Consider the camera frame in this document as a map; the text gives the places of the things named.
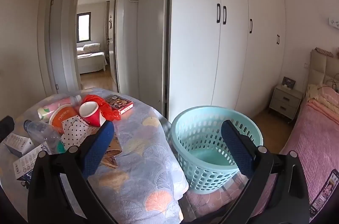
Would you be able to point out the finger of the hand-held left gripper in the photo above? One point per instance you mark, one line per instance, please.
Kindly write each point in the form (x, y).
(5, 130)

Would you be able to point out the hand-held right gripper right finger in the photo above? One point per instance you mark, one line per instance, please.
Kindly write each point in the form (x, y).
(237, 151)

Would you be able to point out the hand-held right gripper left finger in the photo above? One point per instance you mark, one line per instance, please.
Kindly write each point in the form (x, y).
(97, 151)

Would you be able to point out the light blue plastic basket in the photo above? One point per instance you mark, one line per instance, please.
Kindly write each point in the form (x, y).
(201, 159)

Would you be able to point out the orange instant noodle cup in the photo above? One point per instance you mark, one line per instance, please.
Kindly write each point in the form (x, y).
(62, 116)

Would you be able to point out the red plastic bag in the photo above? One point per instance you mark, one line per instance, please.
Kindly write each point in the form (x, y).
(91, 98)

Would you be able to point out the brown paper wrapper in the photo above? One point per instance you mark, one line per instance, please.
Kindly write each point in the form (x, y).
(112, 147)

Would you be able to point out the grey and white carton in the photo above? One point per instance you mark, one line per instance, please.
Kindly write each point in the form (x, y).
(16, 143)

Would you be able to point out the polka dot paper cup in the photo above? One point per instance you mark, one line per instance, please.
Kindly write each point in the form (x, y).
(74, 132)

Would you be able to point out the red paper cup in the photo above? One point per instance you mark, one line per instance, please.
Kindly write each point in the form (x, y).
(92, 118)

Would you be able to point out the clear plastic bottle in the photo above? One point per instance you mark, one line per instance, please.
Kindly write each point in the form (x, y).
(39, 131)

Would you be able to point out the white printed cardboard box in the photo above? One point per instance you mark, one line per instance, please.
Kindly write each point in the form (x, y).
(26, 163)

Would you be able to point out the red printed box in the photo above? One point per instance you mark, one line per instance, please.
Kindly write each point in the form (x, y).
(119, 103)

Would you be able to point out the grey nightstand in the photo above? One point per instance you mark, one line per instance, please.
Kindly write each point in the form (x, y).
(286, 102)

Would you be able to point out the pink bed blanket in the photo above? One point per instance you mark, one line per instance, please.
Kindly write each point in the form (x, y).
(312, 139)

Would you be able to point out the white sofa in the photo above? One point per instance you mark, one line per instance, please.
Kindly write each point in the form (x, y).
(91, 57)

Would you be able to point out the smartphone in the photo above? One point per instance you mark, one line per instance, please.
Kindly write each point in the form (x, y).
(325, 191)

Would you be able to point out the folded peach blanket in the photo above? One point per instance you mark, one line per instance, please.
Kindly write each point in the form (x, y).
(324, 99)

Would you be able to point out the grey door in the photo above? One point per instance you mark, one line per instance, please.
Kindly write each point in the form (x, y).
(61, 41)

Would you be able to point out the white wardrobe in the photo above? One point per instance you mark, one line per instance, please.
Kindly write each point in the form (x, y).
(196, 41)

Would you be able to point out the beige padded headboard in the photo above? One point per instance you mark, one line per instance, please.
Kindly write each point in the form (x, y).
(320, 67)

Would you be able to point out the dark framed window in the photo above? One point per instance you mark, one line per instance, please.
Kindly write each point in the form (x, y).
(84, 26)

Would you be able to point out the dark picture frame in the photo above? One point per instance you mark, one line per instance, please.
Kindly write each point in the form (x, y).
(288, 83)

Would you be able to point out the wall poster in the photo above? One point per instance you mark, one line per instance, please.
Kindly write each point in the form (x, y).
(334, 22)

